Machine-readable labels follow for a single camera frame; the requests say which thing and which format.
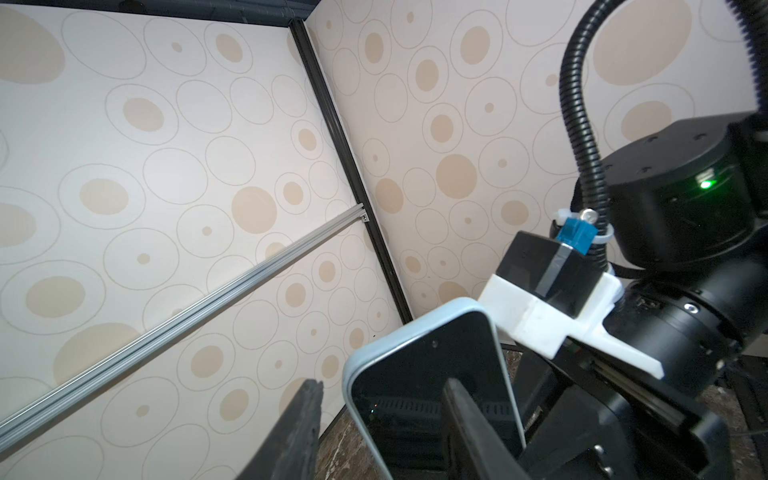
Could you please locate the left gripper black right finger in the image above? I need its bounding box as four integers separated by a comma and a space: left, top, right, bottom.
442, 378, 528, 480

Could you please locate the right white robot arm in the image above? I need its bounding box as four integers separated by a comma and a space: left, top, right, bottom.
514, 112, 767, 479

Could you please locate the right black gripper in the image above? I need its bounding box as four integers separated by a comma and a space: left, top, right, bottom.
515, 347, 735, 479

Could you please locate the black corner frame post right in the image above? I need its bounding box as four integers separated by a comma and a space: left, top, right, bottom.
289, 18, 413, 324

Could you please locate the right black corrugated cable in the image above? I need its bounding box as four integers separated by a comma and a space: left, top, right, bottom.
557, 0, 768, 271

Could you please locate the black smartphone white rim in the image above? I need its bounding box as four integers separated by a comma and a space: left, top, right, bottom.
350, 310, 523, 475

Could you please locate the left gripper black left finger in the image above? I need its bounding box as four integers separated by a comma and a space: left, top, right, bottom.
236, 379, 323, 480

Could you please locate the silver aluminium rail back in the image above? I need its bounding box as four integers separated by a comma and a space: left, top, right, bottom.
1, 204, 369, 453

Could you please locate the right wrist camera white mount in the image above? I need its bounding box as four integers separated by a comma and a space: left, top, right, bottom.
478, 217, 666, 380

